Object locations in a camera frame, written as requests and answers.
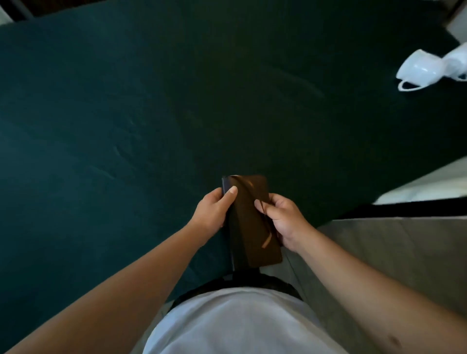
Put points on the person's right hand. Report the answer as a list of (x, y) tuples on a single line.
[(288, 222)]

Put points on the person's left hand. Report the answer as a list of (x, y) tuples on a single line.
[(208, 213)]

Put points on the person's left thumb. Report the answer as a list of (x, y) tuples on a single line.
[(229, 196)]

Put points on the person's right thumb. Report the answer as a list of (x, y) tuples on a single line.
[(262, 206)]

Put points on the brown notebook with ribbon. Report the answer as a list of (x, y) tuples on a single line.
[(253, 228)]

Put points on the person's left forearm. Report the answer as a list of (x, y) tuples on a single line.
[(105, 295)]

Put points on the person's right forearm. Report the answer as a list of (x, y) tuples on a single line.
[(379, 291)]

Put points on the person's dark trousers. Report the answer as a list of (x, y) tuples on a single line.
[(237, 282)]

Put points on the dark green tablecloth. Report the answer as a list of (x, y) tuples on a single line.
[(153, 120)]

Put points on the person's white shirt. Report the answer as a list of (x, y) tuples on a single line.
[(240, 322)]

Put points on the white cup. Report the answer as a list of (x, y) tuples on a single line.
[(457, 60), (419, 71)]

